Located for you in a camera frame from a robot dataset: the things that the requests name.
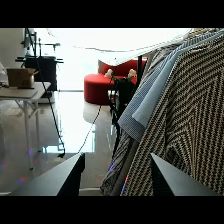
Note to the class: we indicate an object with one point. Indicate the light blue shirt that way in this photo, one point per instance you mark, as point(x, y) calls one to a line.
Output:
point(156, 96)

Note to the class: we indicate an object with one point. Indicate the blue checked shirt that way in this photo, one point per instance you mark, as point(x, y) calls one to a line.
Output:
point(133, 116)

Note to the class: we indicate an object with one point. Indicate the black cart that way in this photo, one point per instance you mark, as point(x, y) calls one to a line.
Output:
point(46, 71)

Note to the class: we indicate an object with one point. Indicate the brown zigzag patterned shirt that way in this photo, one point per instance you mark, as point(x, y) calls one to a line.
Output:
point(196, 116)

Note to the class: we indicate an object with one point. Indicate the red sofa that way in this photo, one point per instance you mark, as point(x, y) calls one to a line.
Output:
point(95, 88)

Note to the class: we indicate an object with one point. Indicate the cardboard box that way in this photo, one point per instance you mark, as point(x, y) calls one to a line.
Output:
point(20, 78)

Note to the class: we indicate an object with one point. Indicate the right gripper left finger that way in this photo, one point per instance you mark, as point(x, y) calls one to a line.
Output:
point(56, 181)

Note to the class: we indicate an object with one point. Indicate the white table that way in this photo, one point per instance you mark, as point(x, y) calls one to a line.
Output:
point(20, 92)

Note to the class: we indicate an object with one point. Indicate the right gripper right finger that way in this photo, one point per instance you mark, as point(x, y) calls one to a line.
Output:
point(176, 185)

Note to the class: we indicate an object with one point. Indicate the black tripod stand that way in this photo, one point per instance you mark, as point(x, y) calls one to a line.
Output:
point(50, 103)

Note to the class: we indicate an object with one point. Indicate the dark patterned garment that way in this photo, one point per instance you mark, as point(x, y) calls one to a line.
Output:
point(115, 170)

